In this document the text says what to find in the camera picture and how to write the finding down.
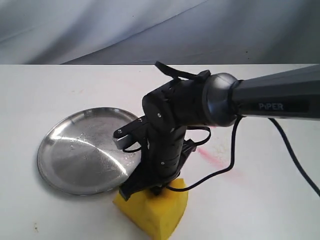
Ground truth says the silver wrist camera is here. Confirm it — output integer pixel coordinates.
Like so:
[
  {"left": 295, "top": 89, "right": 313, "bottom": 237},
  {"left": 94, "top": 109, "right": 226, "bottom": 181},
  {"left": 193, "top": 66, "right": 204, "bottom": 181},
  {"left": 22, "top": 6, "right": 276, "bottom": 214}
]
[{"left": 112, "top": 116, "right": 151, "bottom": 152}]

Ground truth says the round steel plate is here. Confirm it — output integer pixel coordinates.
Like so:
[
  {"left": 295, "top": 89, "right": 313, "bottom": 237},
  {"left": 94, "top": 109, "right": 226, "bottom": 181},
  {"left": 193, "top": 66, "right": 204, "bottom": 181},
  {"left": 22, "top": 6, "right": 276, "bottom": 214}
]
[{"left": 36, "top": 107, "right": 141, "bottom": 196}]

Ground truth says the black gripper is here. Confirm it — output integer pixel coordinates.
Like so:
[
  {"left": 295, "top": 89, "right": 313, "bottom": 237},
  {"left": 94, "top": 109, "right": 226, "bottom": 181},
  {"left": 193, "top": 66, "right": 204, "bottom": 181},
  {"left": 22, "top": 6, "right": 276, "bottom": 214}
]
[{"left": 119, "top": 124, "right": 195, "bottom": 201}]

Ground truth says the white backdrop cloth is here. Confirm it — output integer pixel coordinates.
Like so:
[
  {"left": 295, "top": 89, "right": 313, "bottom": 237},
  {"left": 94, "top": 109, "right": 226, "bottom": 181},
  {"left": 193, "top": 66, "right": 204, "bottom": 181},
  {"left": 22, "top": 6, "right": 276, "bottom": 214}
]
[{"left": 0, "top": 0, "right": 320, "bottom": 65}]

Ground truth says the black cable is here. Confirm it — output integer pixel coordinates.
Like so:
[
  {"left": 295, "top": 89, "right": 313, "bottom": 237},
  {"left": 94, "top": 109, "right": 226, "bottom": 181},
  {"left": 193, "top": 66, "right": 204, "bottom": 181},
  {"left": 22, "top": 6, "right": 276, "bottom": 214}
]
[{"left": 164, "top": 116, "right": 320, "bottom": 198}]

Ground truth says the yellow sponge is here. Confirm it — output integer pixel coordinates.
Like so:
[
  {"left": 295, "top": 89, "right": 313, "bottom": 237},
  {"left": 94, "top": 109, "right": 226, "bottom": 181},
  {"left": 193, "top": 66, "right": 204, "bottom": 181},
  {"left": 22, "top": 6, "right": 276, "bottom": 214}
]
[{"left": 113, "top": 189, "right": 189, "bottom": 240}]

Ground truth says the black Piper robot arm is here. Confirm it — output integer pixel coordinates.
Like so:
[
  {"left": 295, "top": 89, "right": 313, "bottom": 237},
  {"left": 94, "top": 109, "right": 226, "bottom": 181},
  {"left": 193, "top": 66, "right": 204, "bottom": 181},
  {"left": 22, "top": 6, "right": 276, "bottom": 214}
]
[{"left": 113, "top": 62, "right": 320, "bottom": 200}]

